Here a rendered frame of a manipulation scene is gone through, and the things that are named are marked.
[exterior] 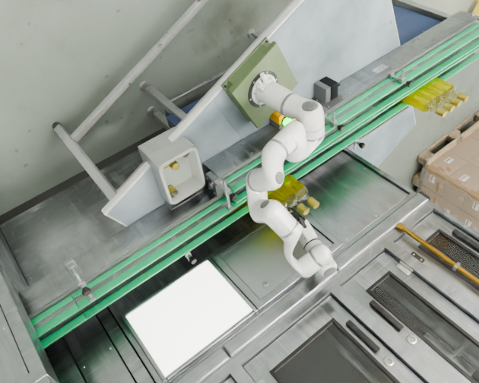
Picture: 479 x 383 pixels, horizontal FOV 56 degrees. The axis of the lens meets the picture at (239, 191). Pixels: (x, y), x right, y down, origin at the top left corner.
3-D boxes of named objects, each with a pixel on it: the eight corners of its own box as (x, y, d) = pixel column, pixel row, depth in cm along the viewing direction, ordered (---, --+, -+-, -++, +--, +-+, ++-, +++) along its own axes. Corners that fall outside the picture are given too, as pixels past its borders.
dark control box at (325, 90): (312, 96, 216) (325, 104, 211) (312, 82, 210) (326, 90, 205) (325, 89, 219) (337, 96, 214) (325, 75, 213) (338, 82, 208)
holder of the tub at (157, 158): (163, 203, 192) (172, 213, 188) (147, 156, 172) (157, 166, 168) (196, 183, 198) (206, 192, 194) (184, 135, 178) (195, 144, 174)
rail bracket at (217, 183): (217, 200, 192) (235, 217, 185) (210, 173, 180) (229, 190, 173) (223, 197, 193) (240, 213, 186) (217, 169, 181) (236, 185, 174)
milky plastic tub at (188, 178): (160, 195, 188) (171, 207, 183) (147, 156, 172) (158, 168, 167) (195, 175, 194) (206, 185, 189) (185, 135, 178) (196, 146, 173)
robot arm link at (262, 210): (312, 201, 159) (288, 202, 172) (274, 159, 152) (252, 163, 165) (287, 237, 153) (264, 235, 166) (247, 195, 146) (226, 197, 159)
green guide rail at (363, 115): (225, 194, 193) (236, 204, 188) (225, 192, 192) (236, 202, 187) (474, 36, 254) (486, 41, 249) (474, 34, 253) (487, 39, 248)
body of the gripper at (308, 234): (321, 251, 180) (308, 232, 188) (322, 236, 173) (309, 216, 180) (305, 258, 179) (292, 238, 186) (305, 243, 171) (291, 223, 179)
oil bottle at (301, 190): (268, 178, 208) (300, 204, 195) (268, 170, 204) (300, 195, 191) (278, 172, 210) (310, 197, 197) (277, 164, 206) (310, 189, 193)
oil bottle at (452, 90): (415, 83, 243) (461, 106, 227) (417, 74, 239) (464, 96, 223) (421, 79, 245) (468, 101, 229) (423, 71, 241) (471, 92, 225)
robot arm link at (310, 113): (297, 86, 169) (329, 102, 160) (300, 112, 179) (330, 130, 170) (278, 99, 166) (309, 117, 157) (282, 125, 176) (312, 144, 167)
